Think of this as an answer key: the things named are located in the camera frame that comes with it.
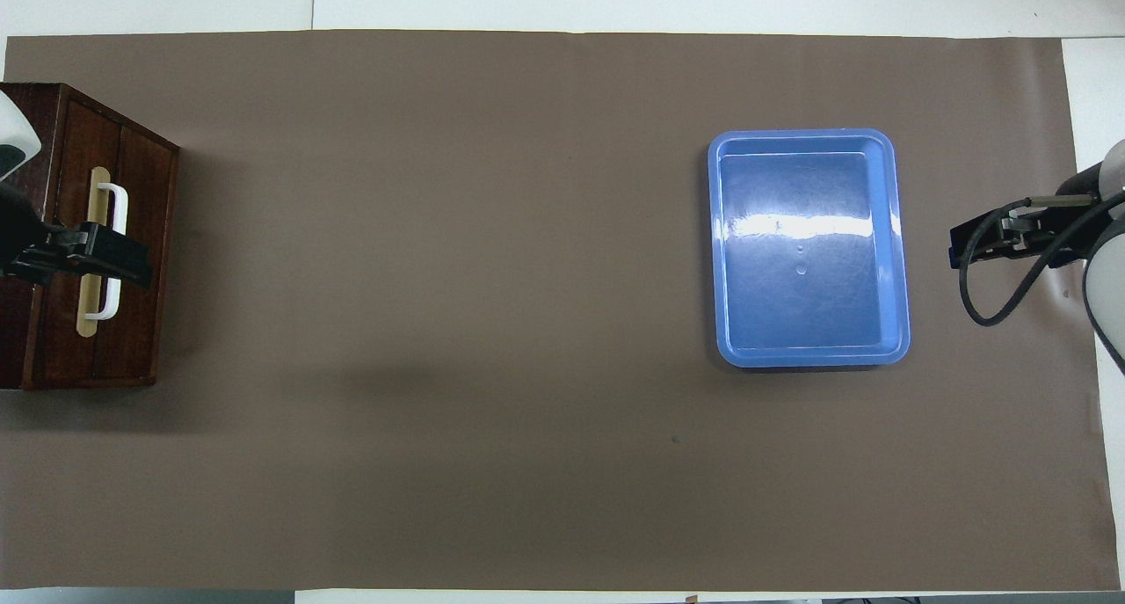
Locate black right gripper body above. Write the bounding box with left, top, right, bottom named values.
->
left=1000, top=201, right=1101, bottom=260

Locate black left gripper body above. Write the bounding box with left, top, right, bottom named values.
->
left=0, top=185, right=55, bottom=281

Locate white drawer handle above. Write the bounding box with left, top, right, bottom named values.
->
left=93, top=182, right=130, bottom=323

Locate wooden drawer with dark front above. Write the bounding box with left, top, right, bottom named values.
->
left=40, top=90, right=182, bottom=388

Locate dark wooden drawer cabinet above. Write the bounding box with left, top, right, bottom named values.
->
left=0, top=83, right=182, bottom=391

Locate blue plastic tray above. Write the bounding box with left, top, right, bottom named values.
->
left=708, top=128, right=912, bottom=370

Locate brown table mat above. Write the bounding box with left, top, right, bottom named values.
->
left=0, top=30, right=1122, bottom=593

